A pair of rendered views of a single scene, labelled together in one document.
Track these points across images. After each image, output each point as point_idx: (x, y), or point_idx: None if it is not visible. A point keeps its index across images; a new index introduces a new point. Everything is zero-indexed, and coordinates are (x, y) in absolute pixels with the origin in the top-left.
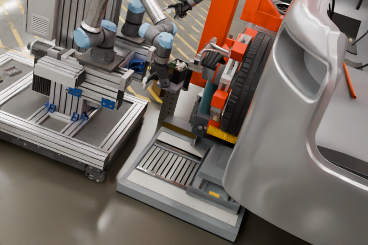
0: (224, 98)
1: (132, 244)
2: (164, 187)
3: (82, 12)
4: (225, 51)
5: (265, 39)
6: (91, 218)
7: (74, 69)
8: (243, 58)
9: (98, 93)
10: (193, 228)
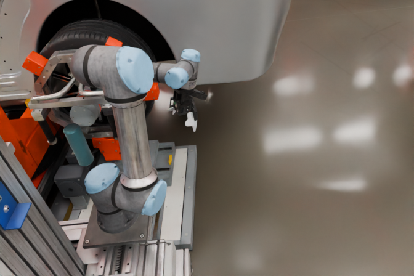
0: (154, 82)
1: (246, 208)
2: (172, 204)
3: (46, 245)
4: (74, 81)
5: (84, 29)
6: (241, 252)
7: (150, 252)
8: (47, 87)
9: (149, 235)
10: (198, 178)
